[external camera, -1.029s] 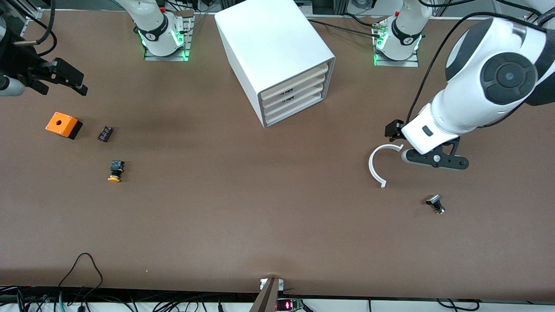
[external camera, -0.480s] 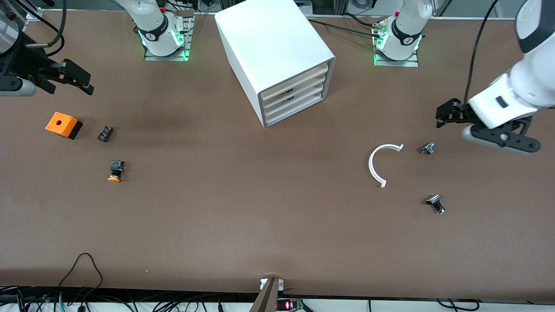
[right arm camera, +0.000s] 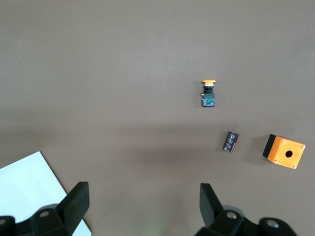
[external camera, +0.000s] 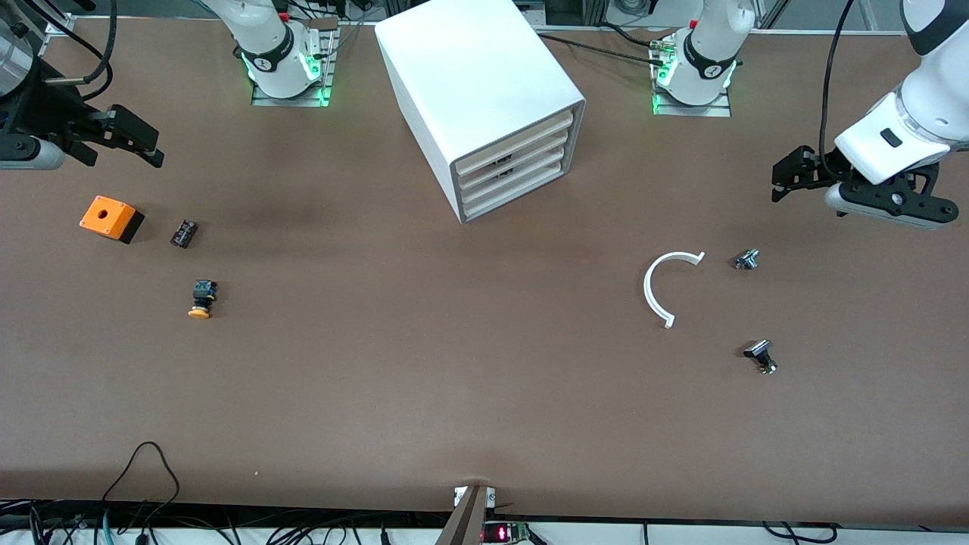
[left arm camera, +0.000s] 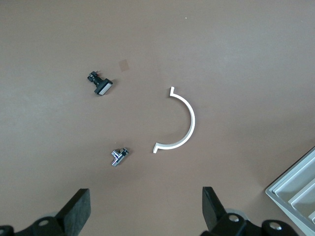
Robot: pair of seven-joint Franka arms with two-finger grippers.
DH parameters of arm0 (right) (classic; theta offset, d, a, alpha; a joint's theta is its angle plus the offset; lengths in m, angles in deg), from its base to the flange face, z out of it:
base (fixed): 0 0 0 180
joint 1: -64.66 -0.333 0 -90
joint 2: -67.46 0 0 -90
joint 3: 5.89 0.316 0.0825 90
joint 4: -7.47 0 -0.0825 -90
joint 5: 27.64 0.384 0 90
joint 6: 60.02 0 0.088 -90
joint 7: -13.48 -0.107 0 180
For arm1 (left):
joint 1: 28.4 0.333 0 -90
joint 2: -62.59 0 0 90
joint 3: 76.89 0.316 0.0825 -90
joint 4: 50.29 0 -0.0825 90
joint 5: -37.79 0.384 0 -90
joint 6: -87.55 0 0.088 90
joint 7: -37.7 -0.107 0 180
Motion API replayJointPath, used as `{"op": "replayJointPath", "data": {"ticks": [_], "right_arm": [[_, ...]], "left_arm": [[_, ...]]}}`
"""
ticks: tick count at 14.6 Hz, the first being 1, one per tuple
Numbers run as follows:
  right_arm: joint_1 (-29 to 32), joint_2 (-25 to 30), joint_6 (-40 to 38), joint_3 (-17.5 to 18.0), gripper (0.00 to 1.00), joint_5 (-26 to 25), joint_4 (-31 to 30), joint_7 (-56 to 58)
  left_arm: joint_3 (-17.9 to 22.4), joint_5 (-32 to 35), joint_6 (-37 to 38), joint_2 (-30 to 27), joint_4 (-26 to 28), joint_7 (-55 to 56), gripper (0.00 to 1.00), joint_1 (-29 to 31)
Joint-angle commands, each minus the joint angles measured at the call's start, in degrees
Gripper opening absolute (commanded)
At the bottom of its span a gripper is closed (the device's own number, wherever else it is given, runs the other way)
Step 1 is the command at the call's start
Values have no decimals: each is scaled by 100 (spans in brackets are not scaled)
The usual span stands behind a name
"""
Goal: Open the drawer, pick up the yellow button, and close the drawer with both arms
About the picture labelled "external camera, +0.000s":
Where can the brown camera mount bracket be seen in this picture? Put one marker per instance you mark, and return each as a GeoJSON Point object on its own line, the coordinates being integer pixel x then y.
{"type": "Point", "coordinates": [465, 522]}

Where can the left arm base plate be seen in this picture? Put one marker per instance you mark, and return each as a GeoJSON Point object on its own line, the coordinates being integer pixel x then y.
{"type": "Point", "coordinates": [719, 110]}

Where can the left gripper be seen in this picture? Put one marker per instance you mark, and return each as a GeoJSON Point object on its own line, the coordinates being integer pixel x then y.
{"type": "Point", "coordinates": [824, 168]}

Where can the orange button enclosure box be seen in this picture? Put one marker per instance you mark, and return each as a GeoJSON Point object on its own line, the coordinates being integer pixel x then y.
{"type": "Point", "coordinates": [119, 219]}

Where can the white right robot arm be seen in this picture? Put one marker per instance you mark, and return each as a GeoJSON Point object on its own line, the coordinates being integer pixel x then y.
{"type": "Point", "coordinates": [265, 38]}

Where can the small silver metal part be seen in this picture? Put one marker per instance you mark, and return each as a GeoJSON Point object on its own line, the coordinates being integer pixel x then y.
{"type": "Point", "coordinates": [746, 260]}

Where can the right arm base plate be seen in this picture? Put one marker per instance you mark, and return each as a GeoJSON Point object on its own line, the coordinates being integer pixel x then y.
{"type": "Point", "coordinates": [265, 101]}

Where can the yellow push button switch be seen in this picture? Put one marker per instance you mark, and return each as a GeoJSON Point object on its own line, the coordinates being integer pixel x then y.
{"type": "Point", "coordinates": [203, 291]}

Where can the small black connector block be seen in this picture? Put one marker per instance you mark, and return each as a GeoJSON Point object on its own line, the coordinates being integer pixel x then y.
{"type": "Point", "coordinates": [184, 233]}

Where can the red LED display device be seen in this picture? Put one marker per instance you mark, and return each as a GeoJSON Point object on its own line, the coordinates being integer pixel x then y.
{"type": "Point", "coordinates": [503, 534]}

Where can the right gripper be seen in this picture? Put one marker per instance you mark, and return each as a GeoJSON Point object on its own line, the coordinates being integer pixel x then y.
{"type": "Point", "coordinates": [47, 111]}

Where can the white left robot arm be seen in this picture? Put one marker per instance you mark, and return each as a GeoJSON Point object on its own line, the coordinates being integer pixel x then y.
{"type": "Point", "coordinates": [942, 91]}

